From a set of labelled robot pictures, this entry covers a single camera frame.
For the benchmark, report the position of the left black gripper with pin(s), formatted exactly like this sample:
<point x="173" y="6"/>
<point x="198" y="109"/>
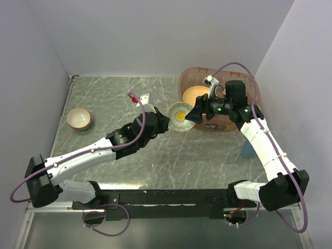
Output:
<point x="163" y="121"/>

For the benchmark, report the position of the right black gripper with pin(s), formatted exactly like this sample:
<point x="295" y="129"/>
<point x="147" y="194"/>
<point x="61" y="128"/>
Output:
<point x="202" y="106"/>

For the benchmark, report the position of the blue yellow patterned bowl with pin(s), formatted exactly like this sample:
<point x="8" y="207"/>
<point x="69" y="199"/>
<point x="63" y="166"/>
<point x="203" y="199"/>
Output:
<point x="177" y="113"/>

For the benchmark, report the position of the yellow orange plate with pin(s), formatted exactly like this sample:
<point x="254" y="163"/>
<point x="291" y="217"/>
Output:
<point x="192" y="93"/>

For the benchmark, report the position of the blue plastic cup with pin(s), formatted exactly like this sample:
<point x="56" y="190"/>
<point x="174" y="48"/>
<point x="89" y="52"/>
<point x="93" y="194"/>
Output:
<point x="247" y="150"/>

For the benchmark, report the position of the white bowl orange rim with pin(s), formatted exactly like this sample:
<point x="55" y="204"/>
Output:
<point x="79" y="118"/>

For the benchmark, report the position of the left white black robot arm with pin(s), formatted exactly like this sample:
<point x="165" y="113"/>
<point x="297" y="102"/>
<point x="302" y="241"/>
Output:
<point x="48" y="179"/>

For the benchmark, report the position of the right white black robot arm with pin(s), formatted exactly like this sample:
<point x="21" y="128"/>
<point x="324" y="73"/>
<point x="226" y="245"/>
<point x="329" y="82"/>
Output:
<point x="286" y="184"/>

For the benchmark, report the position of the translucent pink plastic bin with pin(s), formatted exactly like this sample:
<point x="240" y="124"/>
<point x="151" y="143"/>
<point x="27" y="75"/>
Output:
<point x="233" y="75"/>

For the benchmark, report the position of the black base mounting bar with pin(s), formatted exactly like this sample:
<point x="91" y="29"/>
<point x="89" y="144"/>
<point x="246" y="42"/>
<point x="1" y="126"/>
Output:
<point x="118" y="204"/>

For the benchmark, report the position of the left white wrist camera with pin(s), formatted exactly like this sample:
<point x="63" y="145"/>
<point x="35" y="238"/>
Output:
<point x="146" y="102"/>

